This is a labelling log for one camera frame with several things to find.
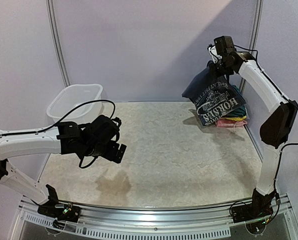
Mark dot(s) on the pink folded garment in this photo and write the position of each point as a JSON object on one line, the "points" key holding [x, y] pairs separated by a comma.
{"points": [[227, 123]]}

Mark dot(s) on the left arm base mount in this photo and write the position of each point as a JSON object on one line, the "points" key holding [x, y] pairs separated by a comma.
{"points": [[61, 212]]}

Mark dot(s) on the right aluminium frame post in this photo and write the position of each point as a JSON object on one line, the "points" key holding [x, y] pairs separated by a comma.
{"points": [[255, 27]]}

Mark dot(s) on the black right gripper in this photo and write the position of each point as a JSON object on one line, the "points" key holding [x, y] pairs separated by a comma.
{"points": [[217, 66]]}

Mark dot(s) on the yellow folded shorts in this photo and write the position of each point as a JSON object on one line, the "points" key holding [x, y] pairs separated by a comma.
{"points": [[237, 118]]}

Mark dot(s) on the left aluminium frame post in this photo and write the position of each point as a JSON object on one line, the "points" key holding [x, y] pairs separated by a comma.
{"points": [[56, 42]]}

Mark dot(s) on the navy blue garment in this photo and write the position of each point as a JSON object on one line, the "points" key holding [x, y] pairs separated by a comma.
{"points": [[212, 96]]}

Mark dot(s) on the aluminium frame post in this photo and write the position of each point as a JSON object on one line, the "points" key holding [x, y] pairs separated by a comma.
{"points": [[56, 42], [255, 27]]}

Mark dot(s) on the aluminium front rail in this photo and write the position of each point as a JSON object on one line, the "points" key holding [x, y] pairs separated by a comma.
{"points": [[211, 222]]}

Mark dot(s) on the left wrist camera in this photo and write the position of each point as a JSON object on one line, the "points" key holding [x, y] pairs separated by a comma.
{"points": [[102, 130]]}

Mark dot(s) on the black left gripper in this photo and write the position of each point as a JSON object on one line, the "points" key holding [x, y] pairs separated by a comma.
{"points": [[111, 155]]}

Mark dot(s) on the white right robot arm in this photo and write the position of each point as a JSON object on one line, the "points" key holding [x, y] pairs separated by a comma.
{"points": [[278, 111]]}

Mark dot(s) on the white plastic laundry basket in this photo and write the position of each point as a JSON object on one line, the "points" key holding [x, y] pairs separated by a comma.
{"points": [[71, 97]]}

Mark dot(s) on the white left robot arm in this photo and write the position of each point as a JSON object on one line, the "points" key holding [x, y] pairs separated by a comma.
{"points": [[63, 138]]}

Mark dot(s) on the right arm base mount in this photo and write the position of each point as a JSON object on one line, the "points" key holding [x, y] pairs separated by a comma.
{"points": [[259, 213]]}

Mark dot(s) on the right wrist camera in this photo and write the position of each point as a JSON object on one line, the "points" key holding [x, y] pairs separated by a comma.
{"points": [[224, 45]]}

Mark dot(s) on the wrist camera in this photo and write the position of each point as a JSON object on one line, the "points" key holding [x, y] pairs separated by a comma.
{"points": [[102, 130], [224, 45]]}

